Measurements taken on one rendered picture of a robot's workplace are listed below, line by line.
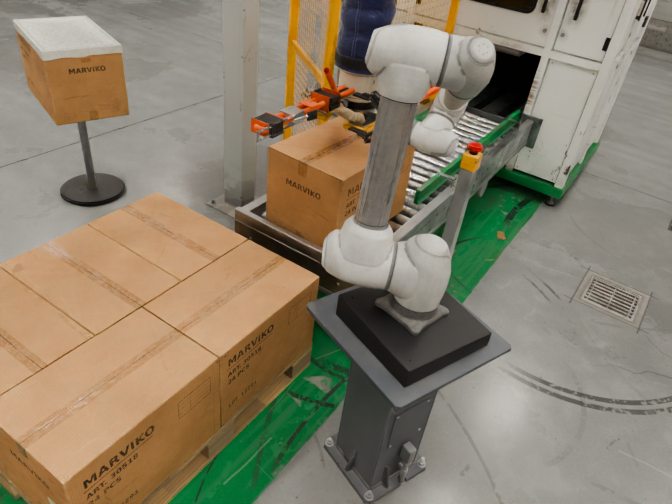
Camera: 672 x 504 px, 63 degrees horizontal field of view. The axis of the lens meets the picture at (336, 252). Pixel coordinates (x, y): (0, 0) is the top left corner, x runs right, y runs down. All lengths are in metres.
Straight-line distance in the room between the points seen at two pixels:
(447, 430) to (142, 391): 1.34
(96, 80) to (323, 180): 1.61
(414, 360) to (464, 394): 1.11
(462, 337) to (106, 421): 1.12
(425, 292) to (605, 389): 1.61
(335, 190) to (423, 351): 0.84
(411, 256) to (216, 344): 0.79
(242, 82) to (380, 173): 1.91
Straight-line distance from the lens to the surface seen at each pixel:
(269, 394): 2.55
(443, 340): 1.76
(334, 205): 2.28
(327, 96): 2.21
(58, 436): 1.87
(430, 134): 1.97
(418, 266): 1.63
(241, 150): 3.50
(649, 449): 2.96
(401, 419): 2.04
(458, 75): 1.45
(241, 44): 3.27
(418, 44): 1.44
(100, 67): 3.40
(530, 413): 2.81
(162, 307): 2.19
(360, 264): 1.63
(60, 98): 3.39
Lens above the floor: 2.00
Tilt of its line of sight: 36 degrees down
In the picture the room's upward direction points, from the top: 8 degrees clockwise
